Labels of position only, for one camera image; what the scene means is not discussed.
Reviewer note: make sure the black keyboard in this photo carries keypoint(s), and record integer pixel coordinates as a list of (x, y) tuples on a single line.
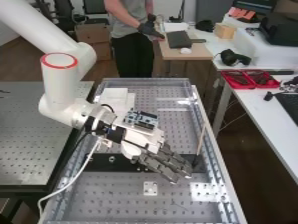
[(288, 106)]

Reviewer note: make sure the clear box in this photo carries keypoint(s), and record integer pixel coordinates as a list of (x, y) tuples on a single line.
[(178, 100)]

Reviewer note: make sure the small white box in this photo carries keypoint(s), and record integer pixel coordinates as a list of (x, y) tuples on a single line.
[(116, 98)]

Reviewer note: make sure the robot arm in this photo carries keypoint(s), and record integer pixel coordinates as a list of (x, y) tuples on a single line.
[(58, 76)]

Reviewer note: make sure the black plate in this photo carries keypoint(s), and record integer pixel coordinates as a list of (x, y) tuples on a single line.
[(107, 163)]

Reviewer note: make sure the red tray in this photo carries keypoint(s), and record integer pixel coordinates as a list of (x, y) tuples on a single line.
[(237, 79), (267, 78)]

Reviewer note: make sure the wooden desk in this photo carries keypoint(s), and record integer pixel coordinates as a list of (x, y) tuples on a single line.
[(187, 66)]

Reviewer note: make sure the thin stick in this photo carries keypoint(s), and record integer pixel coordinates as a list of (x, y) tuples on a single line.
[(201, 140)]

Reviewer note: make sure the black bag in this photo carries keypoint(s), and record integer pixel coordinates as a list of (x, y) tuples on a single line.
[(281, 30)]

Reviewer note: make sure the white computer mouse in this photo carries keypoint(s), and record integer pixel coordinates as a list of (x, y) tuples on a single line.
[(186, 50)]

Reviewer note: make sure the black headset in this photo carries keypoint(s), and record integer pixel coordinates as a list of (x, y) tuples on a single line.
[(233, 57)]

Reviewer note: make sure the white desk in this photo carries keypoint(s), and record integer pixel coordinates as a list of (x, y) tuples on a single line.
[(267, 56), (267, 126)]

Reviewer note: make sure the cardboard box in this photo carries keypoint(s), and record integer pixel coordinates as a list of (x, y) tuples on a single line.
[(102, 50), (91, 33)]

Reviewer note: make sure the person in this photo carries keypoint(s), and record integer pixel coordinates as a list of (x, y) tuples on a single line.
[(131, 50)]

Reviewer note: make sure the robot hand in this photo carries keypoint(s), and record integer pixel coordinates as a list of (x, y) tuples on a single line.
[(148, 140)]

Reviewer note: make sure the small wooden box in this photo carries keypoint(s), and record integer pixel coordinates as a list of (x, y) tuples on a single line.
[(224, 31)]

